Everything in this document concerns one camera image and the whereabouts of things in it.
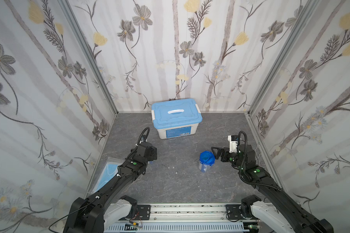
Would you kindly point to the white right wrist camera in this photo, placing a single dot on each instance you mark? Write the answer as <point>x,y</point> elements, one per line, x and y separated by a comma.
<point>233,143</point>

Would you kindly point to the blue lidded clear jar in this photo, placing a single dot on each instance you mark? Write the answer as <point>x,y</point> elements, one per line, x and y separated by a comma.
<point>206,161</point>

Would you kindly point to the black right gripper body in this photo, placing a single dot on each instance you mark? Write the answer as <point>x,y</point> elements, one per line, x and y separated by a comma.
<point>224,155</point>

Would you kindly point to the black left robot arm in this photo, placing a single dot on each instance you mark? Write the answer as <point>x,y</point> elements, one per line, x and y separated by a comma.
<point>97,212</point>

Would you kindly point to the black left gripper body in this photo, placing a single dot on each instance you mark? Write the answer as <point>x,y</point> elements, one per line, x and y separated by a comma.
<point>151,152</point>

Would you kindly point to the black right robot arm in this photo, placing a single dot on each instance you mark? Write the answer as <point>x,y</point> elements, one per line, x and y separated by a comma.
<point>288,216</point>

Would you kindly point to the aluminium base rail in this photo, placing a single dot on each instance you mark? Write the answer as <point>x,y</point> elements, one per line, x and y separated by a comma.
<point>191,212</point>

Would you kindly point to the bagged blue face masks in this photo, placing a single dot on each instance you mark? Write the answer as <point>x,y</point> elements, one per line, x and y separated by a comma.
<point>109,170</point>

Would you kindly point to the blue lidded white storage box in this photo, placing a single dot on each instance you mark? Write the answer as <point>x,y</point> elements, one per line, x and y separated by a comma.
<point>176,118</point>

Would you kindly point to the white slotted cable duct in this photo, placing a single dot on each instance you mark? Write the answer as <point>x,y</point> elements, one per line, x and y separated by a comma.
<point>185,227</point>

